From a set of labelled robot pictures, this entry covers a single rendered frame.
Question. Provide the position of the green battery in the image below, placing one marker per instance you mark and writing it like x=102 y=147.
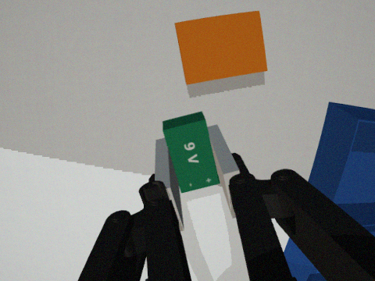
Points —
x=187 y=138

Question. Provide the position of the orange flat square pad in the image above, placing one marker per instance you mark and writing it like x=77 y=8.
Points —
x=221 y=46

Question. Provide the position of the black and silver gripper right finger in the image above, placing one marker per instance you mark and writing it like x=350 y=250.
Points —
x=338 y=246

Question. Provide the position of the blue rack of bins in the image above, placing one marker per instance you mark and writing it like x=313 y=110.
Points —
x=344 y=166

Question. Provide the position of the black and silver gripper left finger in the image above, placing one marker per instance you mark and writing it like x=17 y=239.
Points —
x=119 y=252

